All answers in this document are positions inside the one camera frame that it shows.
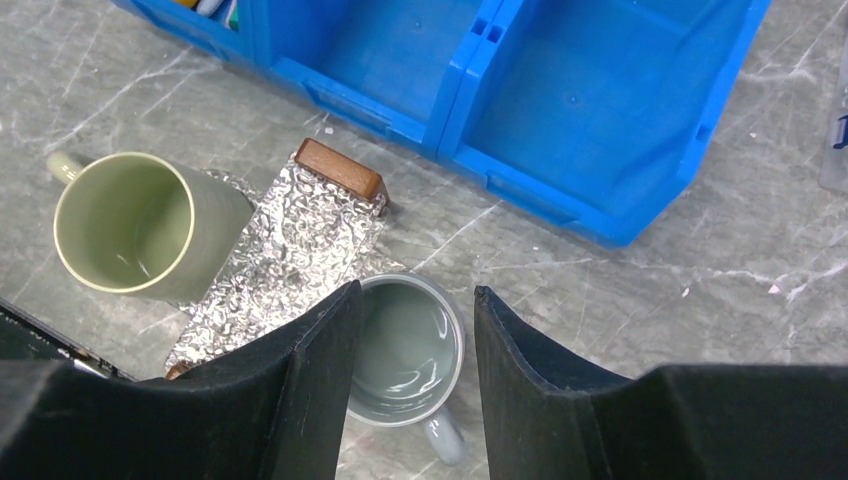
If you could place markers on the grey ceramic mug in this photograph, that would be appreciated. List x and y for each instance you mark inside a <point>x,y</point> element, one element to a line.
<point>409,359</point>

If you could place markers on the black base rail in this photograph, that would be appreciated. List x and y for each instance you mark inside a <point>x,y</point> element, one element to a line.
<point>24,337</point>

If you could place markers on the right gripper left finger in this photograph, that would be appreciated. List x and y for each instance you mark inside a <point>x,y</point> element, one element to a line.
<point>274,408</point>

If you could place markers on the green ceramic mug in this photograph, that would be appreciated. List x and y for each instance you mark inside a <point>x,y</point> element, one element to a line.
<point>124,224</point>

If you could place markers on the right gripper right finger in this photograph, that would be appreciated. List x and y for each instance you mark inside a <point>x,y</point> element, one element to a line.
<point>548,413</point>

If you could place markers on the clear holder with wooden ends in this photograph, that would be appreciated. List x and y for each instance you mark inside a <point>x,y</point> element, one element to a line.
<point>203,340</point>

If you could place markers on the clear textured oval tray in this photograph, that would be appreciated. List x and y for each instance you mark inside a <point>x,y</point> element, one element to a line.
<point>225,192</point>

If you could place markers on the white toothpaste tube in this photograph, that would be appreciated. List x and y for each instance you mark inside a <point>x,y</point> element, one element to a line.
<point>224,12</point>

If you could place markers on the blue three-compartment bin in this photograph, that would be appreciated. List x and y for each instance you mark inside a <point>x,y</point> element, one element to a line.
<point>591,115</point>

